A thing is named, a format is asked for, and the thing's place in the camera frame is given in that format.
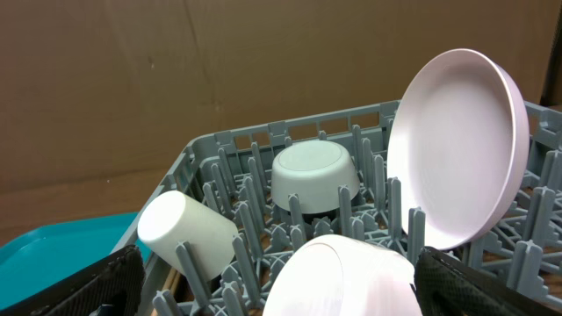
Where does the teal plastic tray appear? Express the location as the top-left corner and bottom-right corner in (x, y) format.
(1, 212), (137, 309)

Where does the pink plate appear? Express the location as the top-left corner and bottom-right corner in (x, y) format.
(387, 48), (530, 250)

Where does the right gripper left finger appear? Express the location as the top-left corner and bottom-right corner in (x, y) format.
(1, 245), (145, 316)

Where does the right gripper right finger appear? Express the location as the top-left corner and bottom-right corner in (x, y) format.
(414, 247), (561, 316)

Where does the cream cup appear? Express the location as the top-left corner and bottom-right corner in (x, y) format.
(137, 190), (238, 281)

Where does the pink bowl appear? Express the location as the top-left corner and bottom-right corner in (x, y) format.
(263, 234), (422, 316)

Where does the grey bowl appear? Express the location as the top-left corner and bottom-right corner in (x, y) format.
(271, 140), (360, 214)

